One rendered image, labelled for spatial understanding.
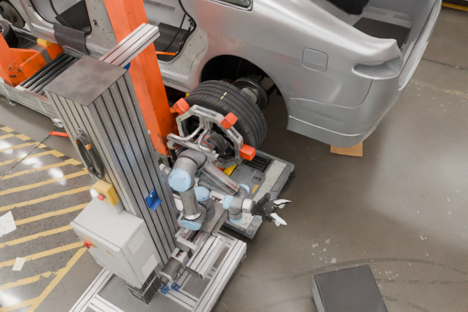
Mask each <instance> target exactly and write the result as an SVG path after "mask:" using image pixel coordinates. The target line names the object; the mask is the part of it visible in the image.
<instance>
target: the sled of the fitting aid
mask: <svg viewBox="0 0 468 312"><path fill-rule="evenodd" d="M265 180H266V174H264V173H261V172H260V171H256V174H255V175H254V177H253V178H252V179H251V181H250V183H249V184H248V185H247V186H248V187H249V195H248V197H247V199H251V200H253V199H254V197H255V195H256V194H257V193H258V191H259V189H260V188H261V186H262V185H263V183H264V182H265ZM197 185H198V187H206V188H207V189H208V190H209V192H211V191H215V192H217V193H219V194H222V195H224V196H226V195H229V196H231V195H230V194H229V193H228V192H226V191H224V190H222V189H220V188H218V187H215V186H214V185H211V184H209V183H207V182H205V181H203V180H201V179H199V180H198V182H197Z"/></svg>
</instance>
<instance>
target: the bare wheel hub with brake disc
mask: <svg viewBox="0 0 468 312"><path fill-rule="evenodd" d="M233 85H234V86H235V87H237V88H239V89H240V90H241V91H244V93H246V94H247V95H248V96H249V97H250V98H251V99H252V100H253V101H254V102H255V103H256V104H257V106H258V107H259V108H260V110H261V111H262V110H263V109H264V108H265V106H266V104H267V96H266V94H265V92H264V90H263V89H262V88H261V87H260V86H259V85H258V84H257V83H256V82H254V81H252V80H250V79H245V78H241V79H237V80H236V81H235V82H234V83H233Z"/></svg>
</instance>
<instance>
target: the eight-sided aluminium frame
mask: <svg viewBox="0 0 468 312"><path fill-rule="evenodd" d="M191 115H195V116H198V117H201V118H204V119H206V120H209V121H211V122H213V123H216V124H217V125H218V126H219V127H220V128H221V129H222V131H223V132H224V133H225V134H226V135H227V136H228V137H229V138H230V140H231V141H232V142H233V143H234V147H235V156H234V157H232V158H229V159H223V158H220V159H219V161H218V162H217V163H216V164H215V165H216V166H218V167H220V168H223V169H226V168H228V167H231V166H235V165H237V164H240V163H241V162H242V160H243V159H244V158H242V157H240V149H241V148H242V147H243V141H244V140H243V138H242V136H241V134H239V133H238V132H237V131H236V130H235V128H234V127H233V126H232V127H230V128H229V129H228V130H226V129H225V128H224V127H223V126H222V125H221V124H220V122H222V120H223V119H224V118H225V117H224V116H222V115H221V114H219V113H216V112H214V111H210V110H209V109H205V108H203V107H200V106H198V105H193V106H192V107H190V108H189V109H188V110H187V111H186V112H185V113H184V114H182V115H179V116H178V117H177V118H176V122H177V124H178V130H179V133H180V137H188V136H189V132H188V129H187V123H186V118H188V117H190V116H191ZM188 142H190V143H194V142H195V140H194V139H193V138H191V139H190V140H188Z"/></svg>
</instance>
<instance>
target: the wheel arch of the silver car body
mask: <svg viewBox="0 0 468 312"><path fill-rule="evenodd" d="M242 58H243V57H241V56H237V55H234V54H218V55H216V56H213V57H211V58H209V59H208V60H207V61H206V62H205V63H204V64H203V66H202V68H201V70H200V73H199V76H198V84H201V83H202V82H205V81H209V80H217V81H220V80H221V79H223V78H227V79H231V80H233V81H235V79H236V77H237V78H238V77H245V74H246V73H248V70H247V66H248V65H249V64H250V62H251V61H250V60H248V59H246V58H243V59H242ZM241 59H242V62H241V64H240V61H241ZM252 63H253V62H252ZM239 64H240V68H239V72H238V76H237V69H238V66H239ZM253 64H254V65H255V70H254V72H253V73H254V74H257V75H261V76H264V77H267V78H270V79H272V78H271V77H270V76H269V75H268V74H267V73H266V72H265V71H264V70H263V69H262V68H260V67H259V66H258V65H256V64H255V63H253ZM272 80H273V79H272ZM273 82H274V80H273ZM275 84H276V83H275ZM276 94H277V95H280V96H282V97H283V94H282V92H281V91H280V89H279V87H278V86H277V85H276ZM283 98H284V97H283ZM284 100H285V98H284ZM285 102H286V101H285ZM286 107H287V104H286ZM287 110H288V107H287ZM288 124H289V113H288ZM288 124H287V128H286V129H288Z"/></svg>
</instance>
